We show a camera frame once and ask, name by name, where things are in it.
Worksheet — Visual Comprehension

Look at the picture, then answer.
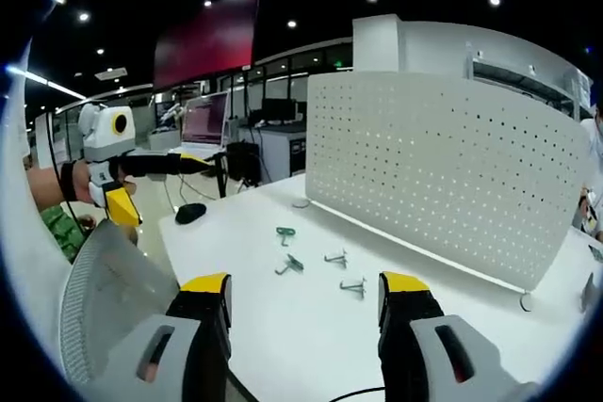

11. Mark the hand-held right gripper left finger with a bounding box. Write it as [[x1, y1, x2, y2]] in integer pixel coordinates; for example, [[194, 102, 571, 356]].
[[91, 272, 233, 402]]

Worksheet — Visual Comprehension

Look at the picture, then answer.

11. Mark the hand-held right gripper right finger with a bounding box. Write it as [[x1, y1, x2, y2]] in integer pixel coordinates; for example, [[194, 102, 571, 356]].
[[378, 271, 543, 402]]

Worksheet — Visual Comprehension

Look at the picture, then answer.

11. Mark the green hook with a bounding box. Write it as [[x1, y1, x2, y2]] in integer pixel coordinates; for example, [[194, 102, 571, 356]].
[[274, 253, 305, 277], [275, 226, 298, 249]]

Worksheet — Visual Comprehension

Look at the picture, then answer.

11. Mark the white perforated mounting plate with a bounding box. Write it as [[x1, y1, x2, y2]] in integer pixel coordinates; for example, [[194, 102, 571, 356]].
[[291, 71, 593, 312]]

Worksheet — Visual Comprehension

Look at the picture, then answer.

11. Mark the person's left hand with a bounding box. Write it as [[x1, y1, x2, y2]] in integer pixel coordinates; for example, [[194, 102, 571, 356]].
[[71, 160, 95, 205]]

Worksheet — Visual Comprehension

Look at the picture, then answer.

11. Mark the black computer mouse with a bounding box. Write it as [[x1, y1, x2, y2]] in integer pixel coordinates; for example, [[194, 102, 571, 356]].
[[174, 202, 208, 225]]

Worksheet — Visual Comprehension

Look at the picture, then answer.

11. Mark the person's camouflage clothing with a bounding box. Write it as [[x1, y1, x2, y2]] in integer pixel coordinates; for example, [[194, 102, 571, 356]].
[[40, 202, 99, 263]]

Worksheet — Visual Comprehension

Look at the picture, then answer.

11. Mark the white-framed computer monitor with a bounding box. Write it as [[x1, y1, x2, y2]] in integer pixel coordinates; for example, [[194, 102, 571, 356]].
[[180, 90, 233, 159]]

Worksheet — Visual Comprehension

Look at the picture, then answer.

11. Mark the grey mesh chair back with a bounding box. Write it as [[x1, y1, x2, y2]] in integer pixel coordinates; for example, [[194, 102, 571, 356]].
[[58, 220, 183, 385]]

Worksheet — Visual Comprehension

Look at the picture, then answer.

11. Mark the white background desk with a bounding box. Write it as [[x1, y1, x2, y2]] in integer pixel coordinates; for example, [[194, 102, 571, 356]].
[[237, 122, 308, 186]]

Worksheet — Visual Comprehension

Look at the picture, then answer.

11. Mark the black background monitor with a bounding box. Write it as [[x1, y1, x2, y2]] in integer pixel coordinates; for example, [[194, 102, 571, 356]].
[[260, 97, 299, 124]]

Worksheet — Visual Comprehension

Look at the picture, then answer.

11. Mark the black wrist strap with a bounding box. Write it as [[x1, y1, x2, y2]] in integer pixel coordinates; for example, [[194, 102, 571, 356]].
[[59, 160, 78, 201]]

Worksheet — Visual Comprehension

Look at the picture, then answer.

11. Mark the large red wall screen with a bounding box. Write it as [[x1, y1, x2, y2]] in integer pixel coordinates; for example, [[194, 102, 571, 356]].
[[153, 0, 261, 90]]

